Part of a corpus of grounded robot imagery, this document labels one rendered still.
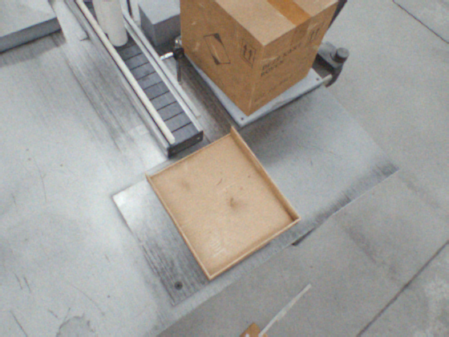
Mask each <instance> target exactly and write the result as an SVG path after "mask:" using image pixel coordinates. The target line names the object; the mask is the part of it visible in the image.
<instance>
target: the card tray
mask: <svg viewBox="0 0 449 337"><path fill-rule="evenodd" d="M144 173H145V176H146V178H147V180H148V182H149V184H150V186H151V188H152V189H153V191H154V192H155V194H156V196H157V197H158V198H159V199H160V203H161V205H162V206H163V207H164V208H165V210H166V211H167V213H168V215H169V217H170V218H171V220H172V222H173V224H174V225H175V227H176V228H177V229H178V231H179V232H180V236H181V237H182V238H183V239H184V241H185V243H186V245H187V246H188V248H189V249H190V251H191V253H192V255H193V257H194V258H195V259H196V261H197V262H198V264H199V265H200V268H201V269H202V271H203V272H204V275H205V276H206V278H207V279H208V280H209V281H210V280H212V279H213V278H216V277H217V276H219V275H220V274H222V273H223V272H225V271H226V270H227V269H230V268H231V267H232V266H234V265H236V264H237V263H238V262H240V261H241V260H242V259H243V258H247V257H248V256H249V255H250V254H252V253H253V252H255V251H256V250H258V249H260V248H261V247H262V246H264V245H266V244H267V243H269V242H271V240H273V239H274V238H277V237H278V236H280V235H281V234H282V233H284V232H285V231H286V230H288V229H291V228H292V227H293V226H295V225H296V224H297V223H298V222H299V221H300V220H301V216H300V215H299V213H298V212H297V210H296V209H295V208H294V207H293V206H292V205H291V203H290V201H289V200H288V198H286V197H285V195H284V194H283V192H282V191H281V189H280V188H279V187H278V186H277V184H276V183H275V182H274V180H273V179H272V178H271V176H270V175H269V174H268V173H267V171H266V170H265V168H263V167H262V165H261V162H260V161H259V160H258V159H257V158H256V157H255V156H254V155H253V153H252V152H251V149H250V148H249V147H248V146H247V144H246V143H245V142H244V141H243V140H242V138H241V136H240V135H239V134H238V132H237V131H236V129H235V128H234V127H233V126H232V127H231V133H230V134H228V135H227V136H225V137H221V138H220V139H219V140H216V141H214V142H213V143H211V144H210V145H208V146H206V147H204V148H201V149H200V150H198V151H196V152H194V153H192V154H190V155H189V156H187V157H184V158H182V159H180V160H178V161H177V162H176V163H174V164H171V165H170V166H168V167H167V168H163V169H161V170H160V171H159V172H157V173H154V174H152V175H151V176H149V175H148V174H147V173H146V172H144Z"/></svg>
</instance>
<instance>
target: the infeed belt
mask: <svg viewBox="0 0 449 337"><path fill-rule="evenodd" d="M74 2H75V4H76V5H77V6H78V7H79V5H78V3H77V2H76V1H75V0H74ZM83 4H84V5H85V6H86V7H87V9H88V10H89V13H90V14H91V16H93V18H94V19H95V21H96V22H97V23H98V25H99V20H98V18H97V15H96V12H95V8H94V6H93V3H92V2H83ZM79 10H80V11H81V13H82V14H83V16H84V17H85V18H86V20H87V21H88V22H89V20H88V18H87V16H85V14H84V13H83V12H82V10H81V9H80V7H79ZM89 25H90V26H91V28H92V29H93V31H94V32H95V33H96V35H97V36H98V37H99V35H98V34H97V32H96V31H95V29H94V27H93V26H92V25H91V24H90V23H89ZM125 28H126V27H125ZM126 32H127V37H128V42H127V45H125V46H124V47H114V49H115V51H116V52H117V53H118V55H119V57H120V58H121V59H122V61H123V63H124V64H125V66H126V67H127V68H128V70H129V71H130V73H131V75H132V77H134V79H135V80H136V82H137V83H138V84H139V86H140V88H141V89H142V91H143V92H144V94H145V95H146V96H147V97H148V99H149V100H150V103H151V105H152V106H153V107H154V108H155V110H156V111H157V113H158V114H159V116H160V118H161V119H162V121H163V122H164V124H165V125H166V126H167V128H168V129H169V130H170V133H171V134H172V136H173V137H174V138H175V143H173V144H170V142H169V140H168V138H167V137H166V136H165V135H164V134H163V132H162V131H161V129H160V127H159V125H158V124H157V122H156V121H155V120H154V118H153V117H152V116H151V114H150V111H149V110H148V109H147V108H146V107H145V105H144V103H143V102H142V100H141V99H140V97H139V96H138V94H137V93H136V91H135V89H134V88H133V87H132V86H131V84H130V82H129V80H128V79H127V77H126V76H125V75H124V73H123V72H122V70H121V69H120V67H119V65H118V63H117V62H116V61H115V59H114V58H113V57H112V56H111V54H110V51H109V50H108V49H107V47H106V46H105V45H104V43H103V41H102V40H101V38H99V40H100V42H101V43H102V44H103V46H104V47H105V48H106V50H107V52H108V53H109V55H110V57H111V58H112V59H113V61H114V62H115V64H116V66H117V67H118V68H119V70H120V72H121V73H122V75H123V77H125V79H126V80H127V81H128V83H129V84H130V87H131V88H132V90H133V91H134V92H135V94H136V95H137V97H138V98H139V99H140V102H141V103H142V105H143V106H144V108H145V109H146V110H147V112H148V114H149V115H150V117H151V118H152V120H153V121H154V123H155V124H156V126H157V127H158V128H159V130H160V132H161V134H162V135H163V137H164V138H165V139H166V141H167V142H168V143H169V145H170V147H171V148H173V147H175V146H177V145H178V144H180V143H182V142H184V141H186V140H187V139H189V138H190V137H194V136H196V135H198V134H200V132H199V130H198V129H197V128H196V127H195V125H194V124H193V123H192V121H191V120H190V117H188V115H187V114H186V112H185V111H184V109H183V108H182V107H181V106H180V104H179V102H178V101H177V99H176V98H175V97H174V96H173V94H172V93H171V92H170V89H169V88H168V87H167V86H166V84H165V83H164V81H163V80H162V79H161V78H160V76H159V74H158V73H157V71H156V69H155V68H154V67H153V66H152V65H151V64H150V61H149V60H148V58H147V57H146V56H145V55H144V53H143V52H142V51H141V50H140V47H139V46H138V45H137V43H136V41H135V40H134V39H133V38H132V37H131V36H130V33H129V32H128V30H127V28H126Z"/></svg>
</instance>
